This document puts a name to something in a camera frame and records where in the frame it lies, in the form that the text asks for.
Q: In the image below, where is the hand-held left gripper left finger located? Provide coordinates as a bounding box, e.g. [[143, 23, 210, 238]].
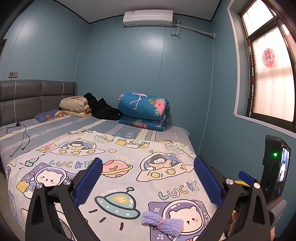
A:
[[25, 158, 104, 241]]

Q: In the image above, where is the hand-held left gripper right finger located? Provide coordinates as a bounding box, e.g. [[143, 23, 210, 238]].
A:
[[194, 155, 271, 241]]

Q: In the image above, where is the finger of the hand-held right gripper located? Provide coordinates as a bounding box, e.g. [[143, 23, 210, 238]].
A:
[[238, 171, 262, 186]]

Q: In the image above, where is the purple foam net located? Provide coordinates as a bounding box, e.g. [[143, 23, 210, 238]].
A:
[[142, 210, 185, 239]]

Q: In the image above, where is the cartoon printed blanket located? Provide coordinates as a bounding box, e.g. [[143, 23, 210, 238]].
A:
[[5, 131, 232, 241]]

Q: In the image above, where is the striped grey bed sheet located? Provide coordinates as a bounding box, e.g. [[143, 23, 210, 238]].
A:
[[0, 115, 197, 176]]

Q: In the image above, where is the black clothes pile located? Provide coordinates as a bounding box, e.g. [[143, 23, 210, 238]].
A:
[[83, 93, 124, 120]]

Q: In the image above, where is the beige folded quilt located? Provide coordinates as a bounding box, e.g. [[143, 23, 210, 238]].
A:
[[59, 95, 93, 118]]

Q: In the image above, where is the window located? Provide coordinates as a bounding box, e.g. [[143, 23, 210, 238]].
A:
[[227, 0, 296, 135]]

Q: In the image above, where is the small purple pillow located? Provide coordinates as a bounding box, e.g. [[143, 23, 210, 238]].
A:
[[34, 109, 65, 123]]

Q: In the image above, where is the blue flamingo folded quilt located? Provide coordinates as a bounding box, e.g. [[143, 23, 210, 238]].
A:
[[117, 92, 171, 132]]

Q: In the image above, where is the grey padded bed headboard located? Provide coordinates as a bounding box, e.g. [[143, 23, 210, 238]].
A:
[[0, 79, 77, 127]]

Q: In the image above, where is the red round window decal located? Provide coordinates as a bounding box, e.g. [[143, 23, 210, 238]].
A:
[[262, 47, 276, 68]]

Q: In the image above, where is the wrapped air conditioner pipe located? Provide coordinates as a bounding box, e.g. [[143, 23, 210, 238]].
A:
[[179, 23, 216, 38]]

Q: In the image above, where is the white air conditioner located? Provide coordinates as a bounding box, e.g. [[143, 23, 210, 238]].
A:
[[123, 10, 174, 27]]

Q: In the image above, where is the black charger cable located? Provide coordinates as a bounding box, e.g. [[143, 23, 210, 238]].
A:
[[0, 119, 30, 158]]

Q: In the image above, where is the white power cord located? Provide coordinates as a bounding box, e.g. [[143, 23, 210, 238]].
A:
[[171, 21, 182, 37]]

